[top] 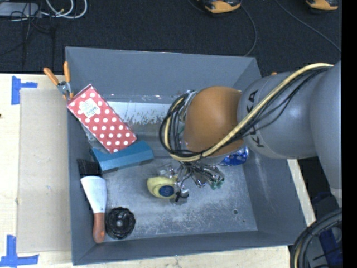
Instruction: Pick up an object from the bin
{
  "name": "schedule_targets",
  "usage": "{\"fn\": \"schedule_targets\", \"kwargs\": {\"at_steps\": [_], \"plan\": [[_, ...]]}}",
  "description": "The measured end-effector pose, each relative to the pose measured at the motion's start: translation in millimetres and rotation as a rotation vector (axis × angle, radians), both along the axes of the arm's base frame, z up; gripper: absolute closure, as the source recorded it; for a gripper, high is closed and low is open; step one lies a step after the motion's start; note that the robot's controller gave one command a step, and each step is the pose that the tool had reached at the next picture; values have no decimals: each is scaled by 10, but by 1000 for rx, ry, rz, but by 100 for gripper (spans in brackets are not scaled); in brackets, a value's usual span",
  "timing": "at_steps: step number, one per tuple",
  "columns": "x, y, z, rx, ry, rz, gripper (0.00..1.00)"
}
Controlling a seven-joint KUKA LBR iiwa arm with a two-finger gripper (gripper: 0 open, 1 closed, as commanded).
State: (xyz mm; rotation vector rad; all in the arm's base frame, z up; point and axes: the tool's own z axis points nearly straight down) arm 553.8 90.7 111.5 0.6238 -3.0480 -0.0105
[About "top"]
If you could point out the blue and white foil packet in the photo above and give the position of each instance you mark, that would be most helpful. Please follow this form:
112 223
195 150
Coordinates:
235 158

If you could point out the red white-dotted box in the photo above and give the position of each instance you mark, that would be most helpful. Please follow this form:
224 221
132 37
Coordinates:
103 120

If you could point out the black round ribbed knob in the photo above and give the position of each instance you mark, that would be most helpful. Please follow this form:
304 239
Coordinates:
120 223

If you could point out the black brush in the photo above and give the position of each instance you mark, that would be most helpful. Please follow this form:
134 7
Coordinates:
87 167

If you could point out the blue box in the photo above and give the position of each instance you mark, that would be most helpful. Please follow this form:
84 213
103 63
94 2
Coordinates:
125 156

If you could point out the grey metal bin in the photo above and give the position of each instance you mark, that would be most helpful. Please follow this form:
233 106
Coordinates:
195 219

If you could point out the pale flat board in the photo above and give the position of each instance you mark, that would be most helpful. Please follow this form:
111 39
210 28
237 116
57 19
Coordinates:
42 163

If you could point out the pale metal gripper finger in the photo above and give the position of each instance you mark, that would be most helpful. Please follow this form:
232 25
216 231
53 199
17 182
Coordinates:
168 172
182 192

